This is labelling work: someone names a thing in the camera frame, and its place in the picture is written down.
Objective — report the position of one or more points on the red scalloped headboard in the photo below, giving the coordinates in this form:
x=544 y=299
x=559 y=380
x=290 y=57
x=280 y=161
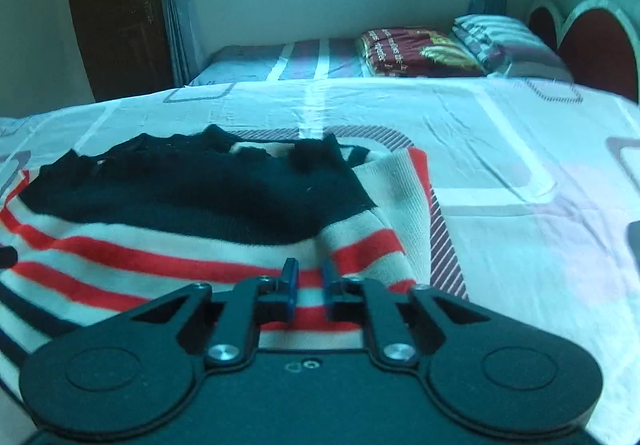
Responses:
x=600 y=45

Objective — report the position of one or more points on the striped knit sweater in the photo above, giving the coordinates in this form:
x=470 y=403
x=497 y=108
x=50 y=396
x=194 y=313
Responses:
x=200 y=195

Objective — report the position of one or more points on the red folded blanket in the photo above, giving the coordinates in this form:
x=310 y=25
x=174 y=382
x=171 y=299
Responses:
x=400 y=50

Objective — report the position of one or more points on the bed with striped sheet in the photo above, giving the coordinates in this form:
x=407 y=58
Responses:
x=250 y=60

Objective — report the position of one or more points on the striped pillow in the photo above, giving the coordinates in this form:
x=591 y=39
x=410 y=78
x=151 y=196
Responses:
x=500 y=42

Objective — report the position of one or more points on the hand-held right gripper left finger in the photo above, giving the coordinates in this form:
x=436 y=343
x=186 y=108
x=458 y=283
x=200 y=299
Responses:
x=291 y=287

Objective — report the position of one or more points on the brown wooden door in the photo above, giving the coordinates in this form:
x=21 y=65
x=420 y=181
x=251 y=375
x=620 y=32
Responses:
x=115 y=15

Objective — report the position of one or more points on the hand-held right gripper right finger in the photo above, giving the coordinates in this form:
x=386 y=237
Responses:
x=327 y=292

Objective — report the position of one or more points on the bed with square-patterned sheet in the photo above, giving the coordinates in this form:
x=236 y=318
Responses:
x=500 y=165

